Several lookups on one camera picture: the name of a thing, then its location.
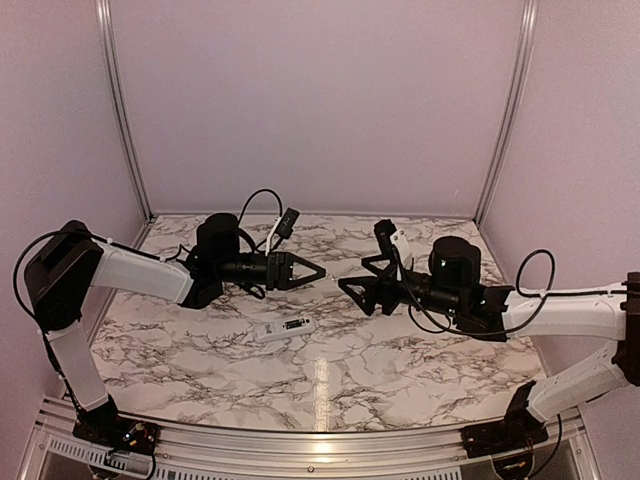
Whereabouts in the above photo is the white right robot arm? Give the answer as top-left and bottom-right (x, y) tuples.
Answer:
(338, 236), (639, 448)

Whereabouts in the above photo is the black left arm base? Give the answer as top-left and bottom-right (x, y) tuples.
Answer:
(73, 412), (159, 455)

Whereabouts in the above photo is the aluminium frame left post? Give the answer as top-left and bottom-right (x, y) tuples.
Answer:
(95, 0), (154, 223)

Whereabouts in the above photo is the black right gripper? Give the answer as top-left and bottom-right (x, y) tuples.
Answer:
(339, 253), (464, 318)

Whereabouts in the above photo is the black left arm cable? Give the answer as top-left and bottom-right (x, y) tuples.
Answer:
(13, 188), (286, 480)

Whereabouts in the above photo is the white remote control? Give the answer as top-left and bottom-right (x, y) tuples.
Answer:
(254, 317), (317, 343)

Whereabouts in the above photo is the aluminium frame post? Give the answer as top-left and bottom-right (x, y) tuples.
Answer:
(473, 0), (540, 228)
(95, 0), (154, 223)

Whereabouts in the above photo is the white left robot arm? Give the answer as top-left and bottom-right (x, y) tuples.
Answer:
(14, 213), (326, 445)

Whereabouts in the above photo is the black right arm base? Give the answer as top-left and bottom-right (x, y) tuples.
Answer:
(461, 410), (549, 458)

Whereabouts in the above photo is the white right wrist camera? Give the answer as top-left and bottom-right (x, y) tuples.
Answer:
(374, 219), (413, 269)

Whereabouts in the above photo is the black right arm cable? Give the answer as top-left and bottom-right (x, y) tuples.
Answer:
(394, 249), (640, 480)

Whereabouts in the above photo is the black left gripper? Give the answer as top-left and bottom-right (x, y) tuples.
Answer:
(216, 250), (326, 290)

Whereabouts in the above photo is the aluminium front rail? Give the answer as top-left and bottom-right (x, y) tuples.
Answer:
(18, 398), (602, 479)

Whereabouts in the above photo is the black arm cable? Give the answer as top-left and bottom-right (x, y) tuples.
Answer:
(13, 188), (286, 480)
(394, 249), (640, 480)

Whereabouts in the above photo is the aluminium frame right post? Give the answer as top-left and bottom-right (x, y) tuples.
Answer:
(473, 0), (540, 228)

